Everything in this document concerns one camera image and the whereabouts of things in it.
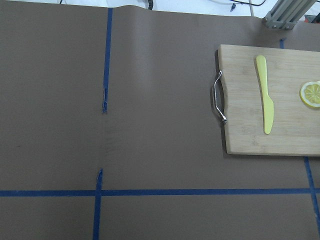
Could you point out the wooden cutting board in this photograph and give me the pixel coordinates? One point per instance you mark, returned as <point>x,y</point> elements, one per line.
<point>296,127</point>

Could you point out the aluminium frame post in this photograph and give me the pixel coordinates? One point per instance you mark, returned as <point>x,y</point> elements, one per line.
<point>285,14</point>

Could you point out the yellow lemon slice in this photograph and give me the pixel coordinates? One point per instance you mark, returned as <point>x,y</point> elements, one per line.
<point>310,94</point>

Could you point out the yellow plastic knife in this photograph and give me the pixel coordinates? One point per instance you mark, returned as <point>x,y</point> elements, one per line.
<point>267,102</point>

